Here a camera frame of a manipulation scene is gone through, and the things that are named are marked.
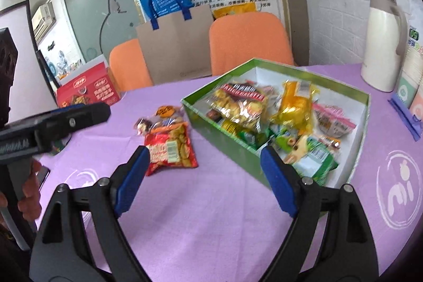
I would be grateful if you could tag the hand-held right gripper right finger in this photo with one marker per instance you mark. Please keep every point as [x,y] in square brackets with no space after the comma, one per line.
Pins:
[281,179]

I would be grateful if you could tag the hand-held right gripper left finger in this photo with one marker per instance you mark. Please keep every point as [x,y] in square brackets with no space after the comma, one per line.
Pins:
[132,176]

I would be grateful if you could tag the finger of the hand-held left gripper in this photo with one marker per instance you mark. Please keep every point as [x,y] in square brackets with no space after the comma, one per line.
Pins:
[76,120]

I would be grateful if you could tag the green peas packet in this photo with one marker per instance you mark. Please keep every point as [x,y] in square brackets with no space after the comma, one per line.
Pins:
[319,156]

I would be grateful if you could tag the red snack packet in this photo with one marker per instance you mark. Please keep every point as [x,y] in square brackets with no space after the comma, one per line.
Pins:
[168,150]

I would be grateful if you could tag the small green snack packet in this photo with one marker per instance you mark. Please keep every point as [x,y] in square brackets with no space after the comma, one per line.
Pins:
[251,136]

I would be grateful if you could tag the small red candy packet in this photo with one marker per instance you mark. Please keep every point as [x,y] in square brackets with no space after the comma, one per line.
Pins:
[332,141]

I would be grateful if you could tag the clear yellow cake packet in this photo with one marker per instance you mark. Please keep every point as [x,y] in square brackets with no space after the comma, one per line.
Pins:
[294,107]

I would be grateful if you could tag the pink snack packet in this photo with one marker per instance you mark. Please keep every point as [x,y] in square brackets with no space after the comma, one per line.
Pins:
[330,120]

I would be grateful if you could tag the yellow chips packet dark label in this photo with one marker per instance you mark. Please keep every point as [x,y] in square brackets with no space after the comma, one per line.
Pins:
[238,103]

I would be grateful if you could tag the green cardboard box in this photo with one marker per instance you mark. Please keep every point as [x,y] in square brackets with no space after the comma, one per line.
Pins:
[205,116]

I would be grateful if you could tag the person's left hand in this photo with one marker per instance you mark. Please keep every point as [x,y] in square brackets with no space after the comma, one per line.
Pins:
[29,192]

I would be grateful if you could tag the red cracker box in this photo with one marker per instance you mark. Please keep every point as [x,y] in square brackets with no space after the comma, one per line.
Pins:
[86,90]

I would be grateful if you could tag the clear candy packet orange label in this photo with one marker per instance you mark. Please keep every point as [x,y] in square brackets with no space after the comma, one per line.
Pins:
[165,112]

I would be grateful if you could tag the orange chair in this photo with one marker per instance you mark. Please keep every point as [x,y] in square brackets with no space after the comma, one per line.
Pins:
[248,40]
[127,67]

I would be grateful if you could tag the purple tablecloth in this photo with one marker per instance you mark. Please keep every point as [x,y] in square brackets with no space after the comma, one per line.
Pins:
[214,222]

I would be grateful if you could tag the white air conditioner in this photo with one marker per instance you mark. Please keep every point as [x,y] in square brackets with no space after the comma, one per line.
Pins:
[43,21]

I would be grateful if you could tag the pack of paper cups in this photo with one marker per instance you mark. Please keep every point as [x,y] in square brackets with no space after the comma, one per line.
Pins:
[411,83]

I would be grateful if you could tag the white thermos jug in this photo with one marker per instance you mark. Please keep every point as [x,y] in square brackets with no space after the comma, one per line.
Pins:
[380,44]

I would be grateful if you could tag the white board dark frame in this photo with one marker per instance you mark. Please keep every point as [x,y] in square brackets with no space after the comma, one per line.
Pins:
[19,24]

